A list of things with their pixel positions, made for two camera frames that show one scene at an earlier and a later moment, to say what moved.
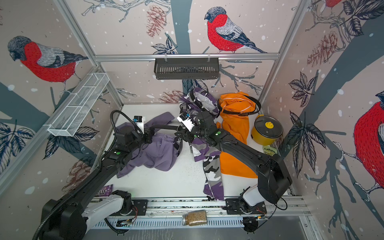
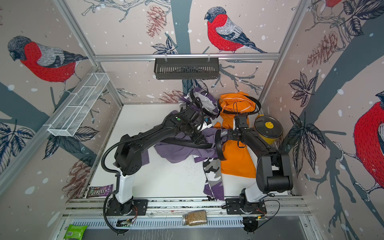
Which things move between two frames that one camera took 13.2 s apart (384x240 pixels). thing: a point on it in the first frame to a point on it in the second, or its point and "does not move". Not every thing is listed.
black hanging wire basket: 186,68 does not move
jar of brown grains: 194,218 does not move
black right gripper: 188,136 to 230,133
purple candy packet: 106,190 does not move
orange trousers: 235,108 does not move
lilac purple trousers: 159,153 to 178,153
